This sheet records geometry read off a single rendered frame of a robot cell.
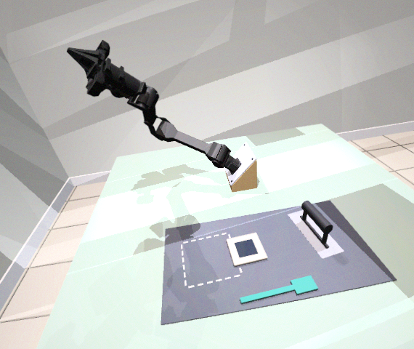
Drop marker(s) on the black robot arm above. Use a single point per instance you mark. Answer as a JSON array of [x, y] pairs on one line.
[[218, 154]]

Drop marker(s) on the peach square tile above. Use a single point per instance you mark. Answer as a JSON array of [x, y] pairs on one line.
[[246, 249]]

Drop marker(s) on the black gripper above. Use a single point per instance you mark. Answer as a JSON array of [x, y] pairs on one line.
[[101, 71]]

